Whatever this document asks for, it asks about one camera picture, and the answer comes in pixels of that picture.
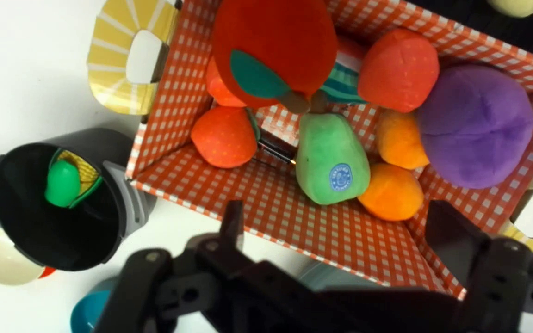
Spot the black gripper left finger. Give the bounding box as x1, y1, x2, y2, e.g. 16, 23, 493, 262
93, 197, 269, 333

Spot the green pear plush toy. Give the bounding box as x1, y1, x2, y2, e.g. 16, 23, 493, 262
295, 110, 373, 207

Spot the red checkered carton box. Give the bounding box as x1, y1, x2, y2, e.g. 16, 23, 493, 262
125, 0, 533, 301

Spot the purple round plush toy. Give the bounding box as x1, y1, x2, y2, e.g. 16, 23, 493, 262
417, 62, 533, 190

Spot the red round plush toy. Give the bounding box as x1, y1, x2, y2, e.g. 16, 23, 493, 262
358, 25, 441, 114

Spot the teal striped plush toy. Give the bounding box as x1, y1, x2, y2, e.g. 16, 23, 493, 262
321, 57, 367, 105

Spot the cream round disc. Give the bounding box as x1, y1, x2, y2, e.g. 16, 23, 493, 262
0, 225, 53, 286

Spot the orange round plush toy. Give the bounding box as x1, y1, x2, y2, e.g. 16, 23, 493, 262
375, 109, 432, 171
358, 162, 426, 221

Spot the red apple plush toy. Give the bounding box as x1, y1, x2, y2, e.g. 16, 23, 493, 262
210, 0, 341, 110

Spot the black toy pot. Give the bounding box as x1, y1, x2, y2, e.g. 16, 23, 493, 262
0, 127, 158, 273

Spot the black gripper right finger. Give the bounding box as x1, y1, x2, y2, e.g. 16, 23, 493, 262
423, 197, 533, 333

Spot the small green toy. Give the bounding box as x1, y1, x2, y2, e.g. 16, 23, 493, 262
43, 157, 84, 208

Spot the small yellow toy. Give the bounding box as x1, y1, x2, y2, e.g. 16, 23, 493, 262
56, 147, 104, 199

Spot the small red plush toy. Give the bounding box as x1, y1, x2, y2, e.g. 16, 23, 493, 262
189, 105, 262, 170

